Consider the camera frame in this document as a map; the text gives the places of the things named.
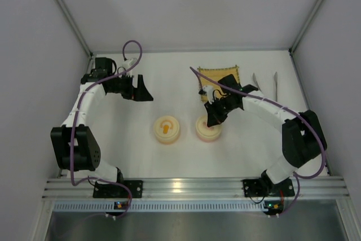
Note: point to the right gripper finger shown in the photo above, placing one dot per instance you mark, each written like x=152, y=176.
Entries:
x=211, y=115
x=221, y=116

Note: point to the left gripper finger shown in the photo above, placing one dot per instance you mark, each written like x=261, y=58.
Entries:
x=140, y=81
x=141, y=94

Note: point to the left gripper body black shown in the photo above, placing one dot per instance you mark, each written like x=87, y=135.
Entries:
x=135, y=88

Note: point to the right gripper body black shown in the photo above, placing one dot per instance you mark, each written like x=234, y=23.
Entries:
x=218, y=108

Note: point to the cream lid pink handle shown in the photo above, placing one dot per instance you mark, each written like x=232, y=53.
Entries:
x=201, y=127

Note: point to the cream lid orange handle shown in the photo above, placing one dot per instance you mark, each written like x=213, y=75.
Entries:
x=166, y=123

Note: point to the metal tongs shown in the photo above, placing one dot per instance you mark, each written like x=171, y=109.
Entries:
x=267, y=86

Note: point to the pink lunch bowl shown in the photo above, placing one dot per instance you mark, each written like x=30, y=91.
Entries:
x=206, y=138

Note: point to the orange lunch bowl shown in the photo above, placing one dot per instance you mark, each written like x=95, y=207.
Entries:
x=169, y=138

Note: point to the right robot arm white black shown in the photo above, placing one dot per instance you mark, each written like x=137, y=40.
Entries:
x=302, y=137

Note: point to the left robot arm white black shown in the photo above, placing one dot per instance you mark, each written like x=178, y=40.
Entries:
x=75, y=146

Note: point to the bamboo sushi mat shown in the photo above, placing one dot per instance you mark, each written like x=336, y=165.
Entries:
x=216, y=75

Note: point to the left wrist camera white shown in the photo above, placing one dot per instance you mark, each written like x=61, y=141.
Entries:
x=127, y=64

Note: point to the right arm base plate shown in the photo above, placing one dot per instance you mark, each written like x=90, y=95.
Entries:
x=258, y=188

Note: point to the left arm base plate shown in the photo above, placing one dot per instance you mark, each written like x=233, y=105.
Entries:
x=109, y=191

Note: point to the left aluminium frame post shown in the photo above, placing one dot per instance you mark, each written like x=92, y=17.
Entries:
x=65, y=11

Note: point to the aluminium frame post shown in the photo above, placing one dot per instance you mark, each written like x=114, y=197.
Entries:
x=306, y=25
x=65, y=11

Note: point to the aluminium mounting rail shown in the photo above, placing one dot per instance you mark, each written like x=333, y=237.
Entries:
x=324, y=188

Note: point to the slotted cable duct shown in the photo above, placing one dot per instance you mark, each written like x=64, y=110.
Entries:
x=163, y=206

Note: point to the right aluminium frame post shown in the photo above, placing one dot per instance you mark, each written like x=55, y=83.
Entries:
x=306, y=25

